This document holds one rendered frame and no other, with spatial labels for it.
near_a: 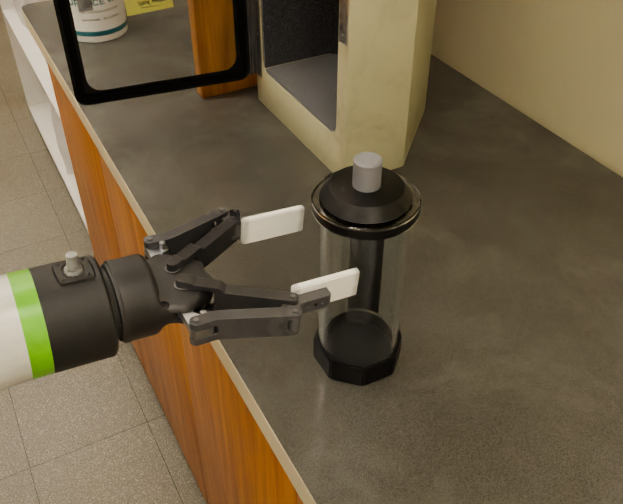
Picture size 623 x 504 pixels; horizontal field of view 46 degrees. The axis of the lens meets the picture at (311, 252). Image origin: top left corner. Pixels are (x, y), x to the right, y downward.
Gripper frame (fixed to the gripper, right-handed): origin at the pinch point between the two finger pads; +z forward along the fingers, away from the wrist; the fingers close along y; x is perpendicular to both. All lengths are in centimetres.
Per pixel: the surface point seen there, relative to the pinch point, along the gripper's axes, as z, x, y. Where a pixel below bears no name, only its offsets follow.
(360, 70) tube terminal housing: 24.2, -2.9, 31.3
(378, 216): 4.4, -6.0, -4.2
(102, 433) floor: -10, 114, 79
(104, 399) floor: -6, 114, 89
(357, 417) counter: 2.9, 17.4, -8.4
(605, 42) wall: 65, -5, 25
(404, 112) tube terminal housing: 33.2, 5.0, 31.3
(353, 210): 2.5, -6.2, -2.7
